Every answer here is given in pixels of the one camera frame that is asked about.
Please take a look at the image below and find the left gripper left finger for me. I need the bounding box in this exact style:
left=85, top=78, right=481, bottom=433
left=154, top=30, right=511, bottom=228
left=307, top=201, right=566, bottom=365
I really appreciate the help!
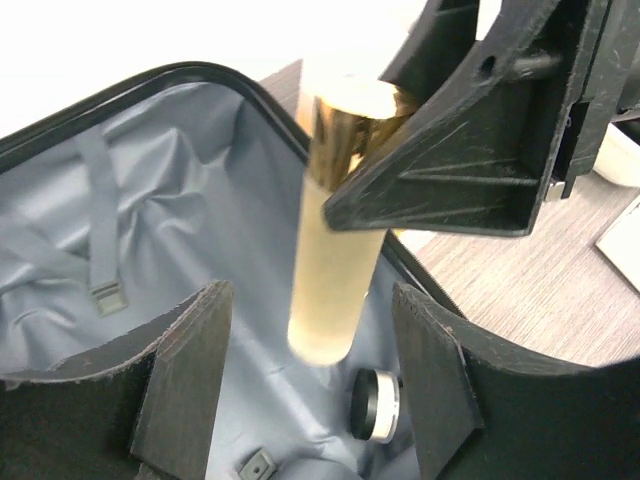
left=1, top=281, right=233, bottom=479

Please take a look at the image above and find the yellow Pikachu suitcase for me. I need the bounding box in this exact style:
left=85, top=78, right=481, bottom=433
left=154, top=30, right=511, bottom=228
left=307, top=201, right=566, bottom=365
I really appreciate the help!
left=1, top=63, right=442, bottom=479

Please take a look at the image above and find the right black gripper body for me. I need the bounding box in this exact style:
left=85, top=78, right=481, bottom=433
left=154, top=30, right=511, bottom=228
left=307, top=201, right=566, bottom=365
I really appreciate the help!
left=544, top=1, right=639, bottom=199

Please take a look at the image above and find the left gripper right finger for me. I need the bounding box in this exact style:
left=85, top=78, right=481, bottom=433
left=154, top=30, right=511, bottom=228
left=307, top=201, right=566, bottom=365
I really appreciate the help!
left=392, top=284, right=639, bottom=479

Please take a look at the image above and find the patterned placemat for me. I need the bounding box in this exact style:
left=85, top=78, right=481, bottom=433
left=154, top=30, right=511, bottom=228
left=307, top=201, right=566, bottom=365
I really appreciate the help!
left=596, top=197, right=640, bottom=292

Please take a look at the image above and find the white plastic basin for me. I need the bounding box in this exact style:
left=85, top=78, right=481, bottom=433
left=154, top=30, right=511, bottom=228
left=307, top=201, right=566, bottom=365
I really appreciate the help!
left=593, top=124, right=640, bottom=188

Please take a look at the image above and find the gold capped lotion bottle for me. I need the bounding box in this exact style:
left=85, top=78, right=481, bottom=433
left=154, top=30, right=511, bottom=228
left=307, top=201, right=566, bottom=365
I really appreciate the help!
left=287, top=76, right=416, bottom=366

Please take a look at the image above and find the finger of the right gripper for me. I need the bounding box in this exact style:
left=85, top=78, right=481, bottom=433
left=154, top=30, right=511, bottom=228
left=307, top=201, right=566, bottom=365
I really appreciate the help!
left=323, top=0, right=609, bottom=239

